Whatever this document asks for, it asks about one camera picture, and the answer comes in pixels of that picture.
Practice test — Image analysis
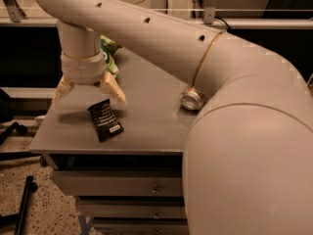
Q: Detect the grey drawer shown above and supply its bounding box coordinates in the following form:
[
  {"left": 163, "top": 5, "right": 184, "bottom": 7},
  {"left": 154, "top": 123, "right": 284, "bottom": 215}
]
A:
[
  {"left": 76, "top": 197, "right": 186, "bottom": 219},
  {"left": 52, "top": 171, "right": 182, "bottom": 197},
  {"left": 92, "top": 218, "right": 189, "bottom": 235}
]

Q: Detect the copper soda can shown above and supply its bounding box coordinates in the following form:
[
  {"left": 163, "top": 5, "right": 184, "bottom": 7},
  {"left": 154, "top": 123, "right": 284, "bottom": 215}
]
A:
[{"left": 180, "top": 86, "right": 206, "bottom": 111}]

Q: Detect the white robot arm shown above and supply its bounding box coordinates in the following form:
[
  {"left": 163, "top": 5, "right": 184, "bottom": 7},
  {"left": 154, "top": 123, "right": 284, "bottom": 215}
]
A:
[{"left": 36, "top": 0, "right": 313, "bottom": 235}]

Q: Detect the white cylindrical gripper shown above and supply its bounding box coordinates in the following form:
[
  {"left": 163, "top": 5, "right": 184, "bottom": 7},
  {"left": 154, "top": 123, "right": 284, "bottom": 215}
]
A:
[{"left": 52, "top": 50, "right": 126, "bottom": 104}]

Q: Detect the black metal stand leg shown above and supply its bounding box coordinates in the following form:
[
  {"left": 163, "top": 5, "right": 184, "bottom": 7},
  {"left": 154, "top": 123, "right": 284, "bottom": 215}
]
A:
[{"left": 0, "top": 175, "right": 38, "bottom": 235}]

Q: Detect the bottom grey drawer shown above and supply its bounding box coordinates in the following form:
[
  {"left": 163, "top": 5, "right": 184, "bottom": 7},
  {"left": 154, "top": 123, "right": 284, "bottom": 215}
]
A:
[{"left": 92, "top": 218, "right": 189, "bottom": 235}]

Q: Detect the middle grey drawer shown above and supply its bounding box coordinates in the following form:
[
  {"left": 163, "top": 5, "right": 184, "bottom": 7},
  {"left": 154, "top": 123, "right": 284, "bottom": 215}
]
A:
[{"left": 76, "top": 197, "right": 186, "bottom": 219}]

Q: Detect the green chip bag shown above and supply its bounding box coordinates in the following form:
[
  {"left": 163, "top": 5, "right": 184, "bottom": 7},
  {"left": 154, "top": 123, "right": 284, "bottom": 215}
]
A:
[{"left": 100, "top": 35, "right": 121, "bottom": 77}]

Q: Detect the top grey drawer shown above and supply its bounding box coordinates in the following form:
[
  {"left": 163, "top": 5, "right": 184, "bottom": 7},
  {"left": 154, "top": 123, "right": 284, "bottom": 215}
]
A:
[{"left": 52, "top": 171, "right": 182, "bottom": 197}]

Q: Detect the black chair base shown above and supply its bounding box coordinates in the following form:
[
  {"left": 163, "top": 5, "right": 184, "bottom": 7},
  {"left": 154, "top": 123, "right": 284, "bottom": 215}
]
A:
[{"left": 0, "top": 89, "right": 38, "bottom": 161}]

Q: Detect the grey drawer cabinet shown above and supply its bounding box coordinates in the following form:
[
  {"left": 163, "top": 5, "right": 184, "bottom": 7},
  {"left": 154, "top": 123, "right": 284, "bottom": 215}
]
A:
[{"left": 28, "top": 46, "right": 200, "bottom": 235}]

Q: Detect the black rxbar chocolate wrapper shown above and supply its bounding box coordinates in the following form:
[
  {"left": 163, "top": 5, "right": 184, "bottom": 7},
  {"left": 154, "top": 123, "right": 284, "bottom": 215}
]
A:
[{"left": 87, "top": 99, "right": 124, "bottom": 142}]

